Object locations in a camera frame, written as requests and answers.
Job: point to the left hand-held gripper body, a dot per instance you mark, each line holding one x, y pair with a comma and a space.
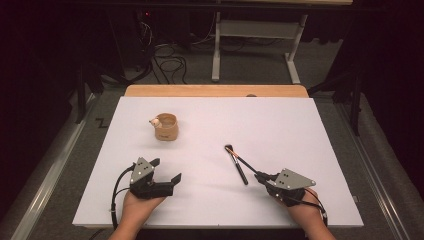
143, 173

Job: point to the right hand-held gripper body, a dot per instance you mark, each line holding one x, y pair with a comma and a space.
293, 181

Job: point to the black makeup brush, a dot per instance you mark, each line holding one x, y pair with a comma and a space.
240, 171

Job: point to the wooden cup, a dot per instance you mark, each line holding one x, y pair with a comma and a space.
166, 133

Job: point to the person's right hand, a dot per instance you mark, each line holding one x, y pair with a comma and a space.
308, 213

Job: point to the person's left hand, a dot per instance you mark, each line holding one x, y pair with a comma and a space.
136, 210

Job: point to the white table sheet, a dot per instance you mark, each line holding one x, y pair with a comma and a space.
206, 126

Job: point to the black stand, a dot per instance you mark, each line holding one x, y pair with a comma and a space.
81, 96
356, 100

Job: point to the metal floor rail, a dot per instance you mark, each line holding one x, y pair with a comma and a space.
376, 183
50, 180

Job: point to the white frame desk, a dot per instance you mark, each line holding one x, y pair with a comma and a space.
256, 29

